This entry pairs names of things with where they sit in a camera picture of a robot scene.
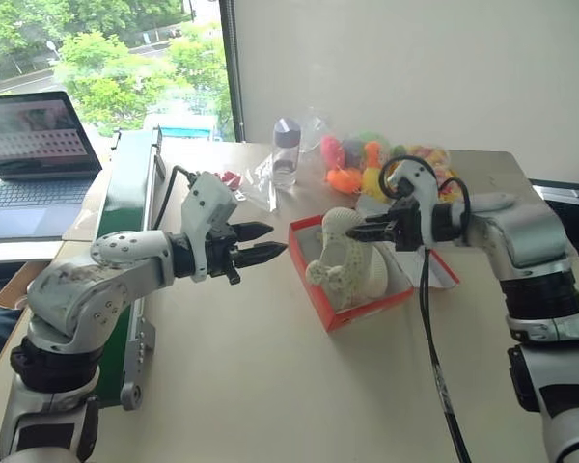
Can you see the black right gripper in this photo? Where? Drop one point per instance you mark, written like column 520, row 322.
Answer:
column 407, row 226

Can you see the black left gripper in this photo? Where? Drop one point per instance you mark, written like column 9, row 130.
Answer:
column 219, row 253

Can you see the white plush toy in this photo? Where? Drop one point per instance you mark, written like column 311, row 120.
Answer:
column 354, row 270

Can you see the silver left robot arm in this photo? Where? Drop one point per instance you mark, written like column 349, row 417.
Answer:
column 101, row 280

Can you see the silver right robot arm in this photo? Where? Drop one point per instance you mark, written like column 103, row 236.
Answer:
column 526, row 231

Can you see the red cardboard shoebox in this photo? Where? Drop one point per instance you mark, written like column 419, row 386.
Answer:
column 366, row 311

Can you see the yellow plush toy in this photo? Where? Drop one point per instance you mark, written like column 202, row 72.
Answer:
column 372, row 173

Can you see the orange plush toy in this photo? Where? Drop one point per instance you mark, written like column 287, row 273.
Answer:
column 345, row 179

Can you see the clear plastic bag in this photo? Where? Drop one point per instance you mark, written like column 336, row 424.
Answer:
column 258, row 183

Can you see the red plastic pieces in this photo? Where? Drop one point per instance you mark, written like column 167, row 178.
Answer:
column 230, row 178

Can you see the clear bag of plush toys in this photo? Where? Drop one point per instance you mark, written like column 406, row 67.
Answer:
column 347, row 159

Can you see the pink plush toy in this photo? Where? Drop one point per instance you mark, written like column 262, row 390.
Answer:
column 330, row 149

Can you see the clear bottle grey cap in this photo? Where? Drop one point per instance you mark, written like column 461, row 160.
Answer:
column 286, row 154

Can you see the green plush toy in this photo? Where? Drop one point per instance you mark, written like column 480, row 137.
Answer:
column 371, row 136

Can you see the clear bag of colourful sweets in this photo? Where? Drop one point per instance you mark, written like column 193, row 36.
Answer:
column 436, row 159

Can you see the green conveyor belt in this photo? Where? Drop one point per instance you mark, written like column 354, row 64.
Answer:
column 130, row 183

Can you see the grey open laptop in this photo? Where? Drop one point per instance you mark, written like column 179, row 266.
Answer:
column 34, row 193

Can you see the brown cardboard sheet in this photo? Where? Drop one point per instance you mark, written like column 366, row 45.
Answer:
column 24, row 284

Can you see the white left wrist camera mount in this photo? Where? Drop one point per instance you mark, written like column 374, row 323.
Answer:
column 207, row 202

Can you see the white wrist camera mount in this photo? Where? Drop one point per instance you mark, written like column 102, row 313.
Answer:
column 422, row 183
column 207, row 202

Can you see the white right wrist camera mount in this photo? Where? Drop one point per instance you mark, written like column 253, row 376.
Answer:
column 422, row 183

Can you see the dark window frame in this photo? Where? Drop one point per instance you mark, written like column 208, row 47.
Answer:
column 232, row 67

